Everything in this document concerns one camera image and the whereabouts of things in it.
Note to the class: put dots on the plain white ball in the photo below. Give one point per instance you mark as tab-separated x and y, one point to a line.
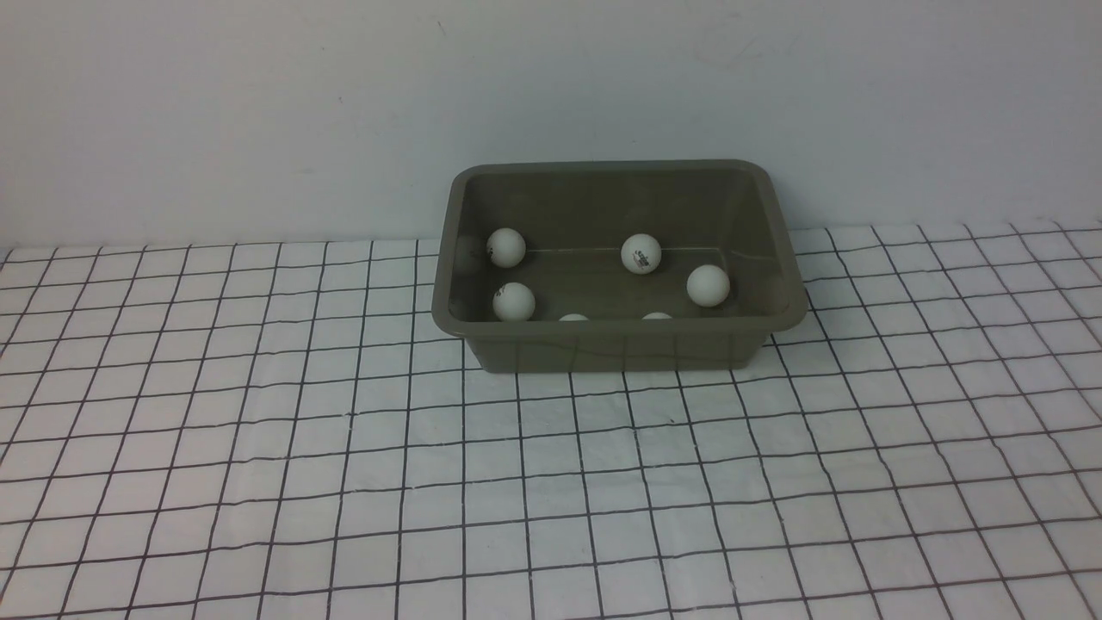
513	302
506	248

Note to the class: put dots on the olive plastic storage bin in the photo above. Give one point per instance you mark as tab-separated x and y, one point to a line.
616	265

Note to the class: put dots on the white black-grid tablecloth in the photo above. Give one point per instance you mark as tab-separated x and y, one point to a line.
280	431

